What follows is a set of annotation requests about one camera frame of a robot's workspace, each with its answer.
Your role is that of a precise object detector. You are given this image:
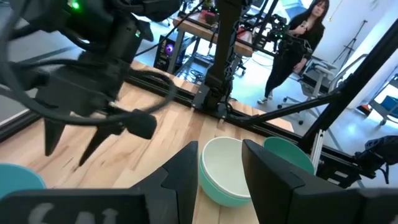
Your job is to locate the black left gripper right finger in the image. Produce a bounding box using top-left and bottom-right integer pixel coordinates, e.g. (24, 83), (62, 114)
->
(241, 139), (398, 224)

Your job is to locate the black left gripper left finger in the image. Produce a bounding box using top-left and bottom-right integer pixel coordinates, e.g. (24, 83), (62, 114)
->
(0, 141), (199, 224)

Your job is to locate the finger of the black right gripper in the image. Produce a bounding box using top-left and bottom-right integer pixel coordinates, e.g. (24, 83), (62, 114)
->
(43, 119), (68, 157)
(77, 123), (126, 167)

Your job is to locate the teal bowl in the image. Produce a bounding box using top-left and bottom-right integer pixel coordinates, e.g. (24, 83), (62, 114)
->
(262, 136), (315, 175)

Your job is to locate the mint green bowl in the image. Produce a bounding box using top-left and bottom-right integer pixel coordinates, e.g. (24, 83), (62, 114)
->
(198, 155), (252, 208)

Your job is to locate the white bowl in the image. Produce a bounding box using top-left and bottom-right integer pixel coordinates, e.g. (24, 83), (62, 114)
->
(201, 136), (252, 200)

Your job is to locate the teal plate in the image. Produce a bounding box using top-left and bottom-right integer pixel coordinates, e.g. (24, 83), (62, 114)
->
(0, 162), (47, 200)

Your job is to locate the black computer tower purple light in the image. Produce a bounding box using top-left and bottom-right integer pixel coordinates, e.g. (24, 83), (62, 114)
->
(154, 33), (187, 74)

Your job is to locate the white office chair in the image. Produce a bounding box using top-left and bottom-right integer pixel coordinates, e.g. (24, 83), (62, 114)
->
(277, 55), (338, 125)

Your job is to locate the person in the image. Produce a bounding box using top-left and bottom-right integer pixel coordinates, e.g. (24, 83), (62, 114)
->
(257, 0), (330, 105)

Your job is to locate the wooden workshop table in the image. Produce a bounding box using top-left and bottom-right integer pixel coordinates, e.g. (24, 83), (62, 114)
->
(172, 12), (254, 75)

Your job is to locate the blue seat chair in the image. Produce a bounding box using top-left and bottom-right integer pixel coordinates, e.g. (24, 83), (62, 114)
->
(368, 74), (398, 127)

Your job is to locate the red plant pot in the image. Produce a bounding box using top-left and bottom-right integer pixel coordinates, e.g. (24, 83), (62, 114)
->
(200, 0), (220, 26)

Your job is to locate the black tripod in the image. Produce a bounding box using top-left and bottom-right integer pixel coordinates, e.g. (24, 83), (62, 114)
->
(332, 19), (368, 65)

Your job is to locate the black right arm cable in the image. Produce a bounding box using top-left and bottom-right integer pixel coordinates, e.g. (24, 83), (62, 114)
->
(0, 0), (178, 141)

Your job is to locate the black bracket with cable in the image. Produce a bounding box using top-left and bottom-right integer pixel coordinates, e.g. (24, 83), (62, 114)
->
(354, 135), (398, 185)

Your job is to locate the black aluminium table frame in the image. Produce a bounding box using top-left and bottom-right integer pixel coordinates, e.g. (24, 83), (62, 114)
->
(0, 0), (398, 190)

